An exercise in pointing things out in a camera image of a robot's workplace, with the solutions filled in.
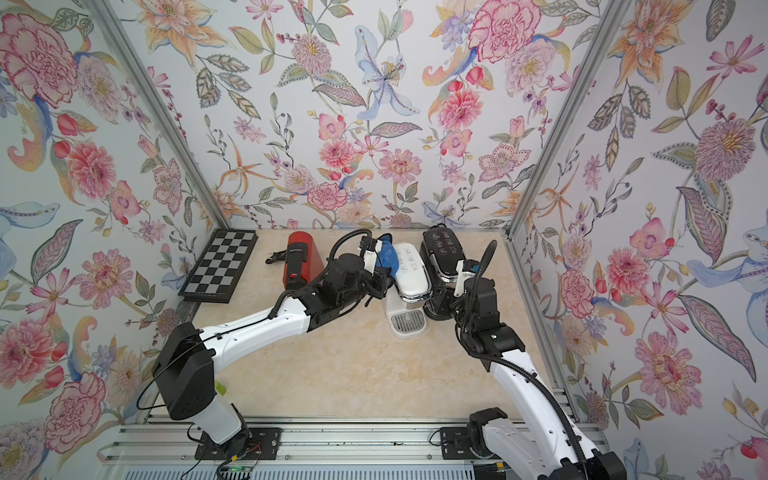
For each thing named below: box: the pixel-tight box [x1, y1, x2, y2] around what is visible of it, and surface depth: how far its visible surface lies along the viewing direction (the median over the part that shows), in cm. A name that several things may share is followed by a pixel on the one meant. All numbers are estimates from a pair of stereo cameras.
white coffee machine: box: [385, 242, 433, 340], surface depth 83 cm
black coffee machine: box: [419, 223, 466, 321], surface depth 85 cm
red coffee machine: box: [283, 231, 325, 291], surface depth 90 cm
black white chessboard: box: [178, 228, 259, 303], surface depth 109 cm
